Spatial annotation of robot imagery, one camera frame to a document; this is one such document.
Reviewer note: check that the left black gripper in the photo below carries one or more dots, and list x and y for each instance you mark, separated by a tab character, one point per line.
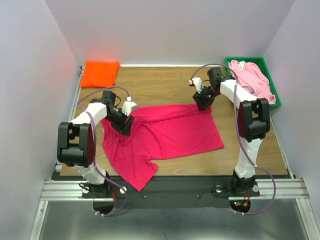
124	128

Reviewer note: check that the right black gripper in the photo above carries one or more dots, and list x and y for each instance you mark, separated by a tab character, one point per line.
200	100

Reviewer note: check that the magenta t-shirt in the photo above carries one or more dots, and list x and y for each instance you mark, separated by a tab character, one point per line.
159	133

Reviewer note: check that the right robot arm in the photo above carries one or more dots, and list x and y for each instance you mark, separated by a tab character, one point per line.
252	121

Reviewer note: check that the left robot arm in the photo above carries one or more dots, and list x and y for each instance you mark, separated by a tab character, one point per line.
77	140

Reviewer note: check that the pink t-shirt in bin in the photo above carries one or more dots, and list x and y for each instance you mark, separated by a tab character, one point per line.
253	80

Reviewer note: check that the white garment in bin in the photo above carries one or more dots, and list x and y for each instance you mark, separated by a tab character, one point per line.
242	65

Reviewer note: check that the folded orange t-shirt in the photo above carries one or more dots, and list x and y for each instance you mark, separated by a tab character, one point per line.
99	74

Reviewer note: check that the green plastic bin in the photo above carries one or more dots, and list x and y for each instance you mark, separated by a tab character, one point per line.
260	62

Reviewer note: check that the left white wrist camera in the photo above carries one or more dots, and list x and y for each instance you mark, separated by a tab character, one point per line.
128	107

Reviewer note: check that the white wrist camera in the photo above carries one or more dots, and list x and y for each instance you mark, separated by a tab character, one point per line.
197	83
128	107

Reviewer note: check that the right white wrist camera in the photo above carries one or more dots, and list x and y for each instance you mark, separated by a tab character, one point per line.
197	83

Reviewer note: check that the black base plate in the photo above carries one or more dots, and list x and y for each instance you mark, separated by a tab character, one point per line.
174	192

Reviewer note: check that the aluminium frame rail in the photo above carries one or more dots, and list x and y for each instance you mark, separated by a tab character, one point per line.
71	191

